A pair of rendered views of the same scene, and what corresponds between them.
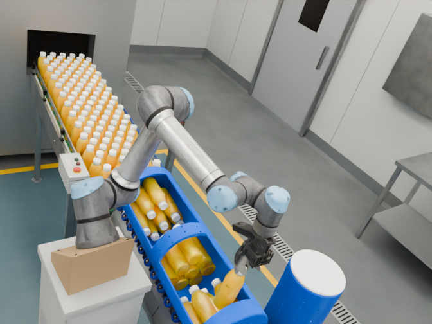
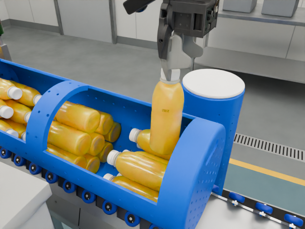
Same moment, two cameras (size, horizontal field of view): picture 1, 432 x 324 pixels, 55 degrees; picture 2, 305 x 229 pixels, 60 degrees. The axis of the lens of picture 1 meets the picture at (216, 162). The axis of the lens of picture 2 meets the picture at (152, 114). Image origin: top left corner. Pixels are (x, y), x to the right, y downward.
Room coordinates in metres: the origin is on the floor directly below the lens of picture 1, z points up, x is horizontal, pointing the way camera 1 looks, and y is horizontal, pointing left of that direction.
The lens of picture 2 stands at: (0.58, 0.02, 1.59)
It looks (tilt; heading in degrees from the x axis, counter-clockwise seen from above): 34 degrees down; 339
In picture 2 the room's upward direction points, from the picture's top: straight up
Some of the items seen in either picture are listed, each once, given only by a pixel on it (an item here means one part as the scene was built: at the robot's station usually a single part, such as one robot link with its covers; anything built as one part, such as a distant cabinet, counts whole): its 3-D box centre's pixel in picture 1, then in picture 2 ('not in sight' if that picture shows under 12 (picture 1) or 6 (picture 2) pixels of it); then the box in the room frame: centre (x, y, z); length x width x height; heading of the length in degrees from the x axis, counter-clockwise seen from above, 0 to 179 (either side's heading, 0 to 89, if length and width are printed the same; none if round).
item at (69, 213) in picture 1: (66, 248); not in sight; (1.62, 0.67, 0.50); 0.04 x 0.04 x 1.00; 40
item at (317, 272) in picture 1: (317, 271); (213, 82); (1.49, -0.63, 1.03); 0.28 x 0.28 x 0.01
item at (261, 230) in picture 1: (265, 225); not in sight; (1.02, -0.21, 1.58); 0.08 x 0.08 x 0.05
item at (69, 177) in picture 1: (73, 172); not in sight; (1.62, 0.67, 1.05); 0.20 x 0.10 x 0.10; 40
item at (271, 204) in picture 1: (272, 206); not in sight; (1.02, -0.20, 1.66); 0.09 x 0.08 x 0.11; 62
